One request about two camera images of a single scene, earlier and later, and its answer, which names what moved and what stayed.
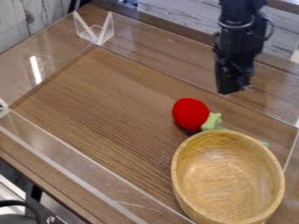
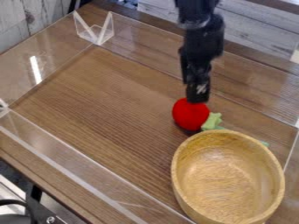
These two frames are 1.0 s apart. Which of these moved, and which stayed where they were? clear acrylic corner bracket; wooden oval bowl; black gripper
Moved: black gripper
Stayed: wooden oval bowl; clear acrylic corner bracket
